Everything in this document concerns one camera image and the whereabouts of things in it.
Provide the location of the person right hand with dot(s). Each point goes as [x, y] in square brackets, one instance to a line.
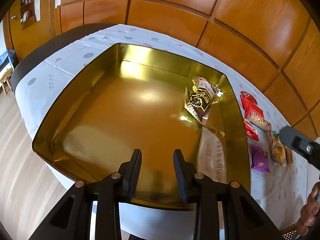
[308, 212]

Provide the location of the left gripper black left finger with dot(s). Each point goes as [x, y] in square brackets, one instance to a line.
[130, 173]

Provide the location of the gold metal tin box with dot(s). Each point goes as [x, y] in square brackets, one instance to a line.
[133, 97]

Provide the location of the green edged cracker packet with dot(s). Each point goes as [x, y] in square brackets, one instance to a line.
[289, 155]

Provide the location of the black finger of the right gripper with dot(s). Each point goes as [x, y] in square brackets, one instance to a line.
[301, 144]

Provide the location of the wooden stool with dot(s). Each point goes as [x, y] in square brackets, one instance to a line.
[5, 79]

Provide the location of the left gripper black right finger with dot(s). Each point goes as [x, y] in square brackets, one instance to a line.
[185, 172]

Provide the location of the small dark red packet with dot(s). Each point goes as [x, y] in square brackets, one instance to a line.
[249, 97]

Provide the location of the wooden shelf cabinet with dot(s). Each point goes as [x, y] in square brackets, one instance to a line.
[30, 24]

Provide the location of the yellow nut snack bag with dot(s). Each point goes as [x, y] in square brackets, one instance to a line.
[278, 153]

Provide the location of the blue storage bins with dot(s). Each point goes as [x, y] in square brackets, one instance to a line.
[7, 57]

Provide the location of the bright red snack packet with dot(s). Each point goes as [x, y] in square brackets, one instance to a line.
[251, 108]

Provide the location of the red white wafer packet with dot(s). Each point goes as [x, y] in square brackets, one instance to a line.
[250, 130]

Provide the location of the purple pastry packet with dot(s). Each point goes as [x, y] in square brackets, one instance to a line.
[259, 159]

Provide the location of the puffed rice bar packet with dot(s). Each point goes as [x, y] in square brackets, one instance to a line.
[260, 122]

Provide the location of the patterned white tablecloth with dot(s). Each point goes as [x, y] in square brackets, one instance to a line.
[39, 78]

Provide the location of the white milk powder sachet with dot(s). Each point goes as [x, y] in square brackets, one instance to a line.
[211, 158]

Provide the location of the brown coffee snack packet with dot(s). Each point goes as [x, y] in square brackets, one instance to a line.
[198, 102]

